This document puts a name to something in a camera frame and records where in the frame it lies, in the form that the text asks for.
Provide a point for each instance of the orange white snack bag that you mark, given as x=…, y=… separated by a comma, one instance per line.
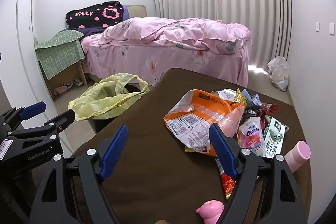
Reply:
x=194, y=119

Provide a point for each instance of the pink slipper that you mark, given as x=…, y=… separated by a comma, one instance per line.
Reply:
x=59, y=90

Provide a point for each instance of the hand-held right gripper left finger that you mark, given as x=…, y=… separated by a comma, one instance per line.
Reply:
x=113, y=153

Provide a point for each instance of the beige headboard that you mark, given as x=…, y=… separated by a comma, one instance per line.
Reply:
x=137, y=12

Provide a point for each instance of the pink tissue pack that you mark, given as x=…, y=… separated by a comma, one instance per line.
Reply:
x=252, y=137

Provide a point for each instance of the yellow plastic bag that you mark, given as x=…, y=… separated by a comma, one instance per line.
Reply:
x=99, y=100

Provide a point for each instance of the pink toy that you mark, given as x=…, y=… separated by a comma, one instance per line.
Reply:
x=211, y=211

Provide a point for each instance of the blue white wrapper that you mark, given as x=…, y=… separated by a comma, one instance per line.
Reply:
x=252, y=99

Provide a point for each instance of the gold foil wrapper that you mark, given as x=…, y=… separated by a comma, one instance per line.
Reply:
x=239, y=99

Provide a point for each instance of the brown tablecloth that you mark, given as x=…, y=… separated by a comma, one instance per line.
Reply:
x=162, y=174

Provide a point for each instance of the pink floral bed sheet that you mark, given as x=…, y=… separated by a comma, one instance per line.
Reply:
x=147, y=61

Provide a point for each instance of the white sneaker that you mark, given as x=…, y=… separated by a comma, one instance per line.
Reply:
x=68, y=85
x=77, y=81

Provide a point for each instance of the white wall switch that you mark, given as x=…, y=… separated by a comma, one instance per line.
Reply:
x=332, y=28
x=317, y=26

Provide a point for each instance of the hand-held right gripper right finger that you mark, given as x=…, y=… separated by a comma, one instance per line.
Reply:
x=223, y=153

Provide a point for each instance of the white plastic bag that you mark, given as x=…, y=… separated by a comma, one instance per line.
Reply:
x=278, y=73

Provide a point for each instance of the pink bottle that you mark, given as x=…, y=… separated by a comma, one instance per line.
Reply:
x=298, y=154

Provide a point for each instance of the red stick wrapper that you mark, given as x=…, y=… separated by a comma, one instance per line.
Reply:
x=227, y=183

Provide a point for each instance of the black pink printed blanket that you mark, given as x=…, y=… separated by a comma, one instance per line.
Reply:
x=92, y=15

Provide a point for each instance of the green checked cloth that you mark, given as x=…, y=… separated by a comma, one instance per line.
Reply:
x=60, y=50

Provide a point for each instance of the white printed paper cup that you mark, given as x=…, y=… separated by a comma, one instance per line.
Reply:
x=225, y=95

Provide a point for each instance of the green white milk carton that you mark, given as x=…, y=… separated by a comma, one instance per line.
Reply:
x=275, y=137

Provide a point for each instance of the black wrapper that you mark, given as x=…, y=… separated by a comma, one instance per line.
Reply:
x=249, y=114

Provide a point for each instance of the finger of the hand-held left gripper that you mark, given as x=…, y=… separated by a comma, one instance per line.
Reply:
x=61, y=120
x=32, y=110

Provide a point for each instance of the pink floral duvet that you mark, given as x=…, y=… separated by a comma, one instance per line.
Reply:
x=170, y=31

